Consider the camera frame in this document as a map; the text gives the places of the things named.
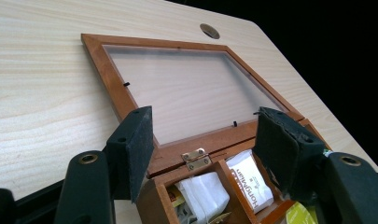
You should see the round table cable hole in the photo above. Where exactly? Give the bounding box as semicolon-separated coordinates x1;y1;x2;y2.
199;22;221;40

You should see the small yellow tea tag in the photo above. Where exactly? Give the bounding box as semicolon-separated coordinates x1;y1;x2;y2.
167;186;187;208

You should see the gold tea tag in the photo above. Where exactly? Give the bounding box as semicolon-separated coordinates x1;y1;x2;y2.
207;212;231;224

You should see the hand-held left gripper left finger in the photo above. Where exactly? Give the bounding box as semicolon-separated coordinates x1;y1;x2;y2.
104;105;155;203

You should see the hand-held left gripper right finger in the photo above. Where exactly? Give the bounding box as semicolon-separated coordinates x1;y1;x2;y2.
253;106;327;202

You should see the wooden compartment box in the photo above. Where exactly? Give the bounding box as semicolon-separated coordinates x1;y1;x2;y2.
80;33;334;224

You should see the white sachet red print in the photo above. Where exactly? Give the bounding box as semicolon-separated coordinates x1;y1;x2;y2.
225;148;275;215

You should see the yellow round tea packet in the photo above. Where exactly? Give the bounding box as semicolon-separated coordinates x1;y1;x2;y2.
284;201;319;224

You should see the white tea bag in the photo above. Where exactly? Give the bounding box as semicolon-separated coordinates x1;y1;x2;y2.
175;171;231;224

